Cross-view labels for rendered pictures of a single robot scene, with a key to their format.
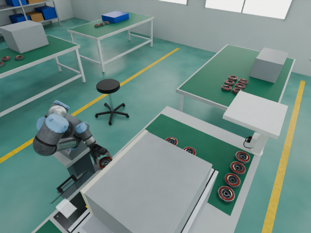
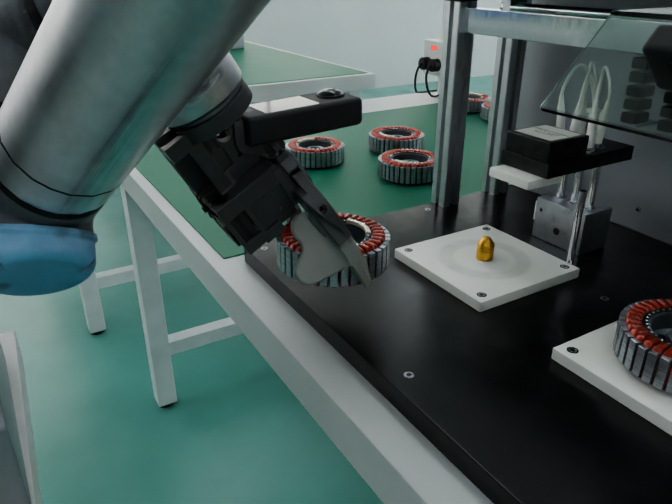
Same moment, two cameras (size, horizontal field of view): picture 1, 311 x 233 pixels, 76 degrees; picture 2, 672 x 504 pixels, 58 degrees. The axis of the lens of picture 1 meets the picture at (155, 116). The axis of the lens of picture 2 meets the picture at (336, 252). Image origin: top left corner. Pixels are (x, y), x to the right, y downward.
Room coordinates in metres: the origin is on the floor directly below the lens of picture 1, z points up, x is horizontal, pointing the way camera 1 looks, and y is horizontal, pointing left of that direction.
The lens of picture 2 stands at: (0.66, 0.85, 1.09)
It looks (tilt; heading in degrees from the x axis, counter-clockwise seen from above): 26 degrees down; 295
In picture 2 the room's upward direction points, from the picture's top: straight up
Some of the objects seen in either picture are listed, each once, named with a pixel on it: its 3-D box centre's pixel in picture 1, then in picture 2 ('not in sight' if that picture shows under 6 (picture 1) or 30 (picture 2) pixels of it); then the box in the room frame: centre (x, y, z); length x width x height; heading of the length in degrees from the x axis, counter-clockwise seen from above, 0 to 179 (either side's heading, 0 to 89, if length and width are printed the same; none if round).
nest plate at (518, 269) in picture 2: not in sight; (483, 262); (0.77, 0.21, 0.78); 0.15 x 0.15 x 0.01; 56
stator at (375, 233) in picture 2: (105, 163); (333, 247); (0.89, 0.37, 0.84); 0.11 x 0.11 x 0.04
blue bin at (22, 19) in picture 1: (20, 19); not in sight; (6.28, 4.03, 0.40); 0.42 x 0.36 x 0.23; 56
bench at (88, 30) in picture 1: (116, 39); not in sight; (4.82, 0.96, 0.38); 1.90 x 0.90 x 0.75; 146
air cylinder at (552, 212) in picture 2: not in sight; (570, 221); (0.69, 0.09, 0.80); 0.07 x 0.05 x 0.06; 146
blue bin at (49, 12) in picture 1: (46, 12); not in sight; (6.98, 3.56, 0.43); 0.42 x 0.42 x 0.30; 56
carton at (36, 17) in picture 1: (34, 16); not in sight; (6.63, 3.81, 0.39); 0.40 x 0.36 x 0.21; 55
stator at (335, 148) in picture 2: (171, 142); (315, 151); (1.17, -0.14, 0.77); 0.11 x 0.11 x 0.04
